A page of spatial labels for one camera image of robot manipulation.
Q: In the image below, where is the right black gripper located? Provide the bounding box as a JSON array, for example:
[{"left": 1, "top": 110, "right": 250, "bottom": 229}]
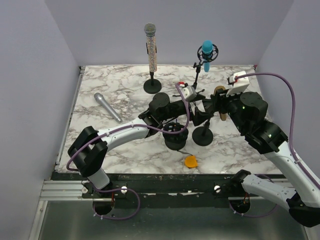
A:
[{"left": 211, "top": 85, "right": 248, "bottom": 133}]

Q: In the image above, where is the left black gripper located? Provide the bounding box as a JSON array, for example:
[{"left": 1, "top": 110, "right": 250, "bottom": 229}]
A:
[{"left": 159, "top": 93, "right": 214, "bottom": 126}]

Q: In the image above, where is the gold microphone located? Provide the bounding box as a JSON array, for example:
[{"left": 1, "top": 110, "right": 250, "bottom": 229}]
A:
[{"left": 214, "top": 85, "right": 227, "bottom": 121}]

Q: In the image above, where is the shock mount round base stand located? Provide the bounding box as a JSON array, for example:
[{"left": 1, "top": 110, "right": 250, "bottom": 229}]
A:
[{"left": 162, "top": 122, "right": 189, "bottom": 151}]

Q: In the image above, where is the silver microphone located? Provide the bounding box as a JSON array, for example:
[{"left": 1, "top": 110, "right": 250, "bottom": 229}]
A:
[{"left": 94, "top": 92, "right": 123, "bottom": 123}]

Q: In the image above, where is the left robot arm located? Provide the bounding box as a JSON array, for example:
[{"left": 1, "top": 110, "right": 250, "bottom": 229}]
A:
[{"left": 67, "top": 92, "right": 214, "bottom": 198}]

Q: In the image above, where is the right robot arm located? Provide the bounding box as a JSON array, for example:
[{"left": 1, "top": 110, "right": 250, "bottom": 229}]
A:
[{"left": 202, "top": 89, "right": 320, "bottom": 228}]

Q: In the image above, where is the round base stand, glitter mic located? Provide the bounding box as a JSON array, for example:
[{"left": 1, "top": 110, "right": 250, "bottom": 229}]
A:
[{"left": 143, "top": 69, "right": 162, "bottom": 94}]

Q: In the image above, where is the blue microphone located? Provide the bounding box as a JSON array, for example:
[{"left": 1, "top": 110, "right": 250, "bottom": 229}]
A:
[{"left": 201, "top": 40, "right": 213, "bottom": 73}]

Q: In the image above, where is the glitter microphone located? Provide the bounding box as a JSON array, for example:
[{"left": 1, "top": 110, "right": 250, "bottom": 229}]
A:
[{"left": 144, "top": 22, "right": 158, "bottom": 73}]

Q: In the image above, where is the orange tape measure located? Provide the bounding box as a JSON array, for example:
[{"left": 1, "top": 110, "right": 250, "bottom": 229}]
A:
[{"left": 184, "top": 155, "right": 198, "bottom": 169}]

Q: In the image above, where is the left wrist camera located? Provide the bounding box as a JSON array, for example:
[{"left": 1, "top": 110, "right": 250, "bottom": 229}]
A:
[{"left": 178, "top": 81, "right": 197, "bottom": 102}]

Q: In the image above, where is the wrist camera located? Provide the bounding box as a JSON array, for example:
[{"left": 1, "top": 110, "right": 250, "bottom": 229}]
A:
[
  {"left": 178, "top": 81, "right": 197, "bottom": 102},
  {"left": 226, "top": 71, "right": 250, "bottom": 97}
]

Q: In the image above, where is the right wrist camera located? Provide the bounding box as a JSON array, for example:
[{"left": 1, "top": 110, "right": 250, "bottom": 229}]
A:
[{"left": 226, "top": 71, "right": 250, "bottom": 97}]

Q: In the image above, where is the black tripod shock mount stand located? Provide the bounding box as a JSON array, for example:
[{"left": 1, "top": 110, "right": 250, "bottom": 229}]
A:
[{"left": 172, "top": 43, "right": 220, "bottom": 100}]

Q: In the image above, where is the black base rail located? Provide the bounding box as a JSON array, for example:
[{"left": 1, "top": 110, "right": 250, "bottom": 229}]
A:
[{"left": 51, "top": 170, "right": 296, "bottom": 213}]

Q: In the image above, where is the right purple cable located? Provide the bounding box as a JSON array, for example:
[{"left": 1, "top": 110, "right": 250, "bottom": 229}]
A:
[{"left": 228, "top": 72, "right": 320, "bottom": 219}]

